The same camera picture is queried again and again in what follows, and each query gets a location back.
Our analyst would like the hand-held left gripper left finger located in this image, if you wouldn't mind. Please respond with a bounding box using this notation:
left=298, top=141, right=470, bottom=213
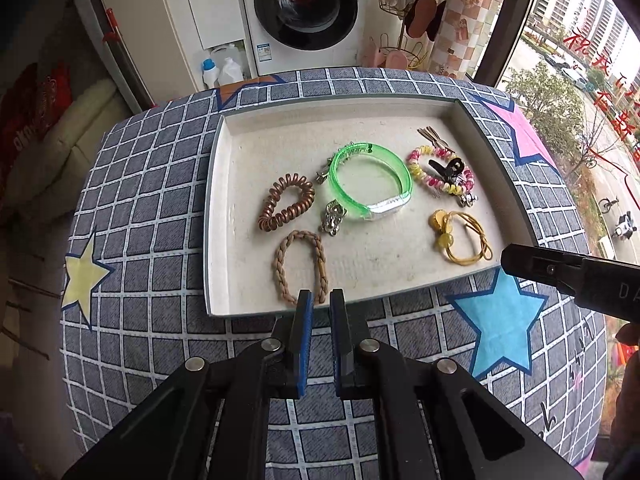
left=62, top=289, right=315, bottom=480

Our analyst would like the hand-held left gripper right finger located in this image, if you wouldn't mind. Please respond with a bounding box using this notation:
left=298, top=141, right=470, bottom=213
left=329, top=288, right=581, bottom=480

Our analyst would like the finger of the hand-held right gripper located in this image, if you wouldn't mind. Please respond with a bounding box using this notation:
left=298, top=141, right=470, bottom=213
left=500, top=243, right=640, bottom=321

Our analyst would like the braided brown hair tie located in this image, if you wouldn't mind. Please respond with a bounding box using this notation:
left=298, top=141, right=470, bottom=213
left=272, top=230, right=328, bottom=307

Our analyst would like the shallow green cardboard box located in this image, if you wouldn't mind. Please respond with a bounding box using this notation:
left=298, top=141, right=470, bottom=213
left=204, top=95, right=541, bottom=318

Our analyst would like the yellow beaded hair tie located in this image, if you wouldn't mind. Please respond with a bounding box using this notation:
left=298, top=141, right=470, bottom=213
left=427, top=209, right=495, bottom=266

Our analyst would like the purple heart silver brooch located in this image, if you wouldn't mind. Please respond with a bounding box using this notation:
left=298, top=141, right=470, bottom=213
left=320, top=199, right=347, bottom=236

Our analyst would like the translucent green bangle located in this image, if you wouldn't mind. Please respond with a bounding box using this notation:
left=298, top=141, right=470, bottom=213
left=327, top=142, right=412, bottom=223

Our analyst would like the pink yellow spiral hair tie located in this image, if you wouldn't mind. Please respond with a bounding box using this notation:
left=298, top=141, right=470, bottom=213
left=406, top=145, right=475, bottom=198

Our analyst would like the silver dragonfly hair clip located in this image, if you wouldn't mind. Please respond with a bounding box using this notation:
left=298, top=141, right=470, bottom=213
left=417, top=126, right=451, bottom=153

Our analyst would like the person's right forearm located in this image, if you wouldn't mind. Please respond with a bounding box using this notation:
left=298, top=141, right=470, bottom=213
left=617, top=355, right=640, bottom=441

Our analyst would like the parked scooter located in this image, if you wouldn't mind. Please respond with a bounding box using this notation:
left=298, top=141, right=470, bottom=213
left=612, top=211, right=639, bottom=241

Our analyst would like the black claw hair clip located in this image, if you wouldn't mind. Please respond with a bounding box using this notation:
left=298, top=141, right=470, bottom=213
left=428, top=156, right=467, bottom=184

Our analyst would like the grey checked star blanket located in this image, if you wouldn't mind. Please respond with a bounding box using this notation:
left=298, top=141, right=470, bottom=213
left=59, top=66, right=608, bottom=480

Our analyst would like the pink checkered fabric hamper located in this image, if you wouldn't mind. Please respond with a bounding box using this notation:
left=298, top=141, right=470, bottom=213
left=430, top=0, right=503, bottom=81

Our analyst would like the pink slipper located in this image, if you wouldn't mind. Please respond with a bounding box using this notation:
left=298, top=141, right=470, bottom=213
left=360, top=35, right=407, bottom=69

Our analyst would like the black slipper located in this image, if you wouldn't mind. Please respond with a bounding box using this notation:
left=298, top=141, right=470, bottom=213
left=426, top=0, right=448, bottom=41

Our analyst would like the plain white bottle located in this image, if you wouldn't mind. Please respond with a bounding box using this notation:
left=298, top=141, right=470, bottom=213
left=218, top=57, right=245, bottom=86

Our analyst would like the brown slipper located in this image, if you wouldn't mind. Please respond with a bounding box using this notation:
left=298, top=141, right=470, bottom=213
left=404, top=0, right=438, bottom=38

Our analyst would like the translucent plastic jug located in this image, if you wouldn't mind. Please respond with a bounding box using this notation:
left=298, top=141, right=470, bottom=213
left=210, top=42, right=246, bottom=68

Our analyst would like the cream sofa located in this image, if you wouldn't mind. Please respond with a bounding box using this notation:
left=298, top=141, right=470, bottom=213
left=0, top=77, right=131, bottom=221

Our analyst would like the white washing machine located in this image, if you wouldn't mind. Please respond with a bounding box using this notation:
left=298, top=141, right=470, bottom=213
left=235, top=0, right=373, bottom=78

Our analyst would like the white cabinet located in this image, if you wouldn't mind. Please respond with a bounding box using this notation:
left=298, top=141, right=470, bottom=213
left=150, top=0, right=251, bottom=96

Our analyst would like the red cushion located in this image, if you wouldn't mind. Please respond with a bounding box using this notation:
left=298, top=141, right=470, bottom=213
left=0, top=60, right=73, bottom=181

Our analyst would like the brown spiral hair tie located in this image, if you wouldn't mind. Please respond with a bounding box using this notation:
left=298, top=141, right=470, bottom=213
left=257, top=174, right=316, bottom=233

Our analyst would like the dark window frame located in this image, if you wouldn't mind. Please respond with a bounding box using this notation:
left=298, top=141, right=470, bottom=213
left=472, top=0, right=546, bottom=86

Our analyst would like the gold wire shoe rack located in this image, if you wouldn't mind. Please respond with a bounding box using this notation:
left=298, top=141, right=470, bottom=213
left=367, top=0, right=448, bottom=73

